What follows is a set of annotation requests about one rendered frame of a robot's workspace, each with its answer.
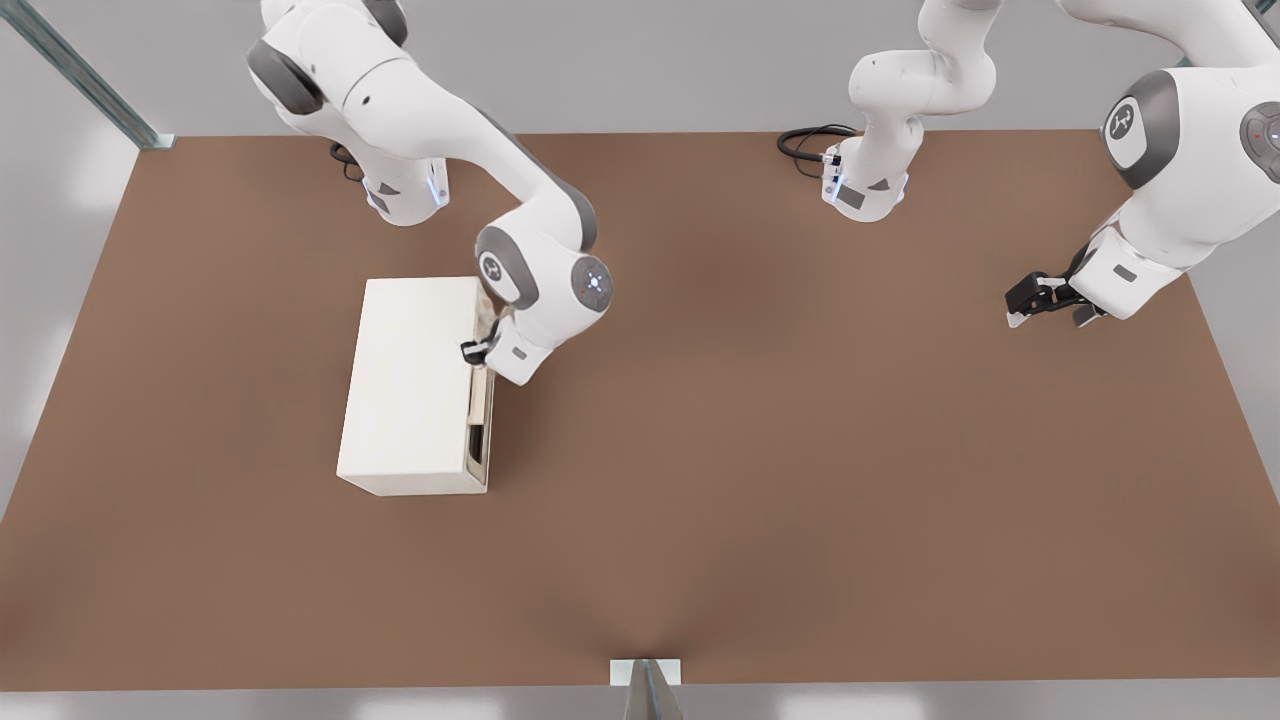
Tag white oven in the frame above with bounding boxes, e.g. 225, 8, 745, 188
336, 277, 491, 498

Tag oven door with pale handle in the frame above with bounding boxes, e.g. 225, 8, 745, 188
464, 298, 498, 493

